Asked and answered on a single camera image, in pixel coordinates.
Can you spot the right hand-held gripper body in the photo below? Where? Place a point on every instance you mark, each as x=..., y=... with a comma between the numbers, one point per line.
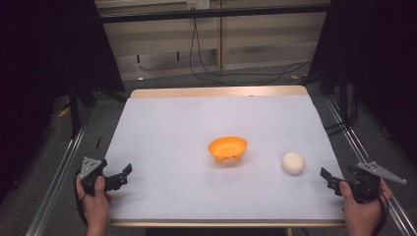
x=369, y=182

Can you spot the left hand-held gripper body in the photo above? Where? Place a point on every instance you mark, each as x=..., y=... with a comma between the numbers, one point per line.
x=89, y=170

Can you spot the round white steamed bun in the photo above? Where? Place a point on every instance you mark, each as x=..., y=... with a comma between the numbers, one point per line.
x=292, y=163

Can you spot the orange plastic bowl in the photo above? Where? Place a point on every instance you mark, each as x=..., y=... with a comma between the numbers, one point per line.
x=227, y=149

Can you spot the person's left hand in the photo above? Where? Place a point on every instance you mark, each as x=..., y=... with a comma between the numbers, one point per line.
x=95, y=205

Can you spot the person's right hand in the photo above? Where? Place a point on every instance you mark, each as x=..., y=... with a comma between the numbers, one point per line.
x=362, y=213

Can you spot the small black floor piece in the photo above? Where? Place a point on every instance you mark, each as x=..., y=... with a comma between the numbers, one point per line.
x=98, y=142

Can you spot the black metal stand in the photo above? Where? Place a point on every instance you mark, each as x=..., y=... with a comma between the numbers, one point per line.
x=344, y=101
x=74, y=111

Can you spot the yellow floor tape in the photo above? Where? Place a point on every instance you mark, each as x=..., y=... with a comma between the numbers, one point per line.
x=64, y=112

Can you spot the white table mat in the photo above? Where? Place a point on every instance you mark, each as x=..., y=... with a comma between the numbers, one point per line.
x=196, y=187

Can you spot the black curtain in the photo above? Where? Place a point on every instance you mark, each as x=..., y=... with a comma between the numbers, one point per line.
x=377, y=49
x=42, y=65

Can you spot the black horizontal bar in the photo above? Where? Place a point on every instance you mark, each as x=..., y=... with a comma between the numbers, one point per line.
x=213, y=13

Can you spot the metal floor rail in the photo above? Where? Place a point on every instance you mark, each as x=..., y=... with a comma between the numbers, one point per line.
x=360, y=150
x=54, y=190

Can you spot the white wall socket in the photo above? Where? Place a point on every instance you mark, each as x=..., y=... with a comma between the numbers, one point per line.
x=198, y=4

